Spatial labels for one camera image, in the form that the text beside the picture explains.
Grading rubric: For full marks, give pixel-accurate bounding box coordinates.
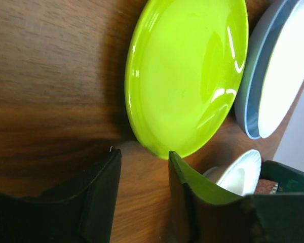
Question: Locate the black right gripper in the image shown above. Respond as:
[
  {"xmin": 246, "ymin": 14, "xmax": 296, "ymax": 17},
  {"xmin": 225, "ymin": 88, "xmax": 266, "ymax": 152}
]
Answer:
[{"xmin": 255, "ymin": 160, "xmax": 304, "ymax": 194}]

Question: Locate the white scalloped plate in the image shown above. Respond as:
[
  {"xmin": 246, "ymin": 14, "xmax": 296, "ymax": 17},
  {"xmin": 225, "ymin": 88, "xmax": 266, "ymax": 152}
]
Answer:
[{"xmin": 203, "ymin": 149, "xmax": 261, "ymax": 196}]

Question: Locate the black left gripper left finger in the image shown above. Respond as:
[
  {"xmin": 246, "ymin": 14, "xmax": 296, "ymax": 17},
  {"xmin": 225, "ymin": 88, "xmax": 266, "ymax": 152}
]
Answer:
[{"xmin": 0, "ymin": 148, "xmax": 122, "ymax": 242}]

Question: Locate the lime green plate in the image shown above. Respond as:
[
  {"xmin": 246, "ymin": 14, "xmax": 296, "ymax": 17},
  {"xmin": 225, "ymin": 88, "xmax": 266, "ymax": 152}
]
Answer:
[{"xmin": 125, "ymin": 1, "xmax": 249, "ymax": 159}]

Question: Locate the white plate on blue plate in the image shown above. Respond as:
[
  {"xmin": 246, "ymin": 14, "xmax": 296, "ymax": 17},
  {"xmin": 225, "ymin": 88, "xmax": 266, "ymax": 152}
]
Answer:
[{"xmin": 258, "ymin": 1, "xmax": 304, "ymax": 138}]

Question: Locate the blue plate under white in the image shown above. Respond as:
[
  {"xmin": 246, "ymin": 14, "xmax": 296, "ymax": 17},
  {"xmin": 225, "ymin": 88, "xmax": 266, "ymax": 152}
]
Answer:
[{"xmin": 234, "ymin": 1, "xmax": 297, "ymax": 140}]

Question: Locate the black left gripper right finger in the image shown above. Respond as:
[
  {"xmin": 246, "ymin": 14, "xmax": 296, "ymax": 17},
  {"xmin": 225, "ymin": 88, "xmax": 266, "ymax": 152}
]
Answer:
[{"xmin": 168, "ymin": 151, "xmax": 304, "ymax": 242}]

